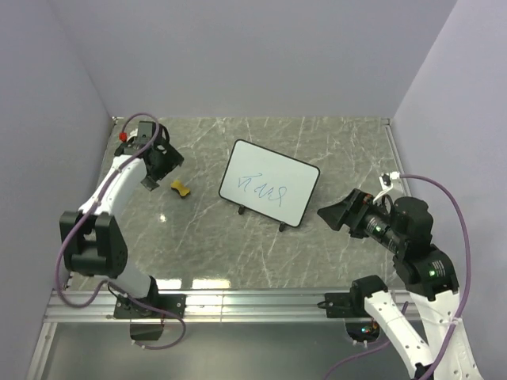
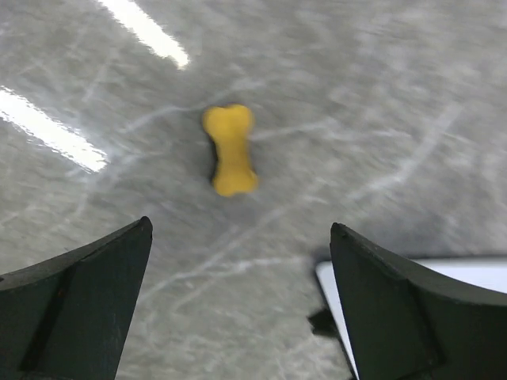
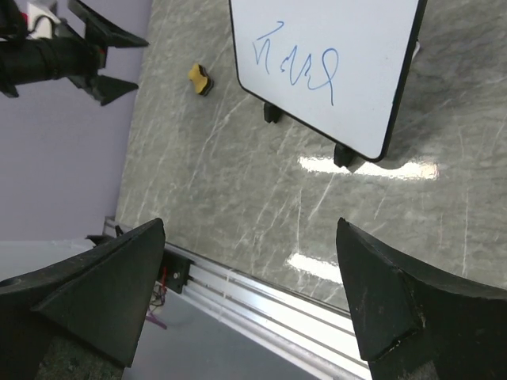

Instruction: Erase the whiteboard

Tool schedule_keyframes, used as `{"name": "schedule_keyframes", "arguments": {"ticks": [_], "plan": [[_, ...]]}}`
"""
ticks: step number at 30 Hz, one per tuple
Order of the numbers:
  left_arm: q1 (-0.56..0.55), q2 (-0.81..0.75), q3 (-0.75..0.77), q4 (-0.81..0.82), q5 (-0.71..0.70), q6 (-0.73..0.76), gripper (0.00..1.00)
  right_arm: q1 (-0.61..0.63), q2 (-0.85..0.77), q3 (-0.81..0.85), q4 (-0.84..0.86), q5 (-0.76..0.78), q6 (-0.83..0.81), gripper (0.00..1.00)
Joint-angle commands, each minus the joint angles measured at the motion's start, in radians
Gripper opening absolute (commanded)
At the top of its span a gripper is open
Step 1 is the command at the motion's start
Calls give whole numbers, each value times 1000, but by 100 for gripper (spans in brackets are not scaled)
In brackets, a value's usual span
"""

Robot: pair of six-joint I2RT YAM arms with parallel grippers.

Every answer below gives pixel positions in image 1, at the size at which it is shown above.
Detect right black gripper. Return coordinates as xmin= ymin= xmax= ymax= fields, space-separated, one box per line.
xmin=316 ymin=186 xmax=405 ymax=251

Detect yellow black eraser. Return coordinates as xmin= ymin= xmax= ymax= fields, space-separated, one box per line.
xmin=170 ymin=180 xmax=191 ymax=198

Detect small white whiteboard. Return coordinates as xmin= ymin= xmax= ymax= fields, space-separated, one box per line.
xmin=219 ymin=139 xmax=321 ymax=228

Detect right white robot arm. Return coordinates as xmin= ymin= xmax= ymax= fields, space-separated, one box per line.
xmin=318 ymin=189 xmax=482 ymax=379

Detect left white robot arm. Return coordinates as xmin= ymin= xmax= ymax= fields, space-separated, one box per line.
xmin=57 ymin=121 xmax=184 ymax=318

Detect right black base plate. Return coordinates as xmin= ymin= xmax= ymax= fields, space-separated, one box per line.
xmin=317 ymin=291 xmax=372 ymax=318

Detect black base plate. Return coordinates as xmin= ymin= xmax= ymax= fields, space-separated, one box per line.
xmin=113 ymin=294 xmax=186 ymax=320
xmin=317 ymin=291 xmax=372 ymax=318

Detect aluminium right side rail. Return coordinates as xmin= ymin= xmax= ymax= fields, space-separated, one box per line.
xmin=381 ymin=118 xmax=412 ymax=196

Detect aluminium rail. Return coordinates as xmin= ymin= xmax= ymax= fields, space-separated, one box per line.
xmin=381 ymin=118 xmax=412 ymax=196
xmin=43 ymin=288 xmax=463 ymax=324

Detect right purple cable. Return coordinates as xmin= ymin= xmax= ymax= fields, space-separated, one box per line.
xmin=323 ymin=173 xmax=472 ymax=380

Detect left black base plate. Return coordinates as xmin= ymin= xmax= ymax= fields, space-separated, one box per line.
xmin=113 ymin=294 xmax=186 ymax=320

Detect aluminium front rail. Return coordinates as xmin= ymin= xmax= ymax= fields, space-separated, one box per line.
xmin=43 ymin=288 xmax=463 ymax=324

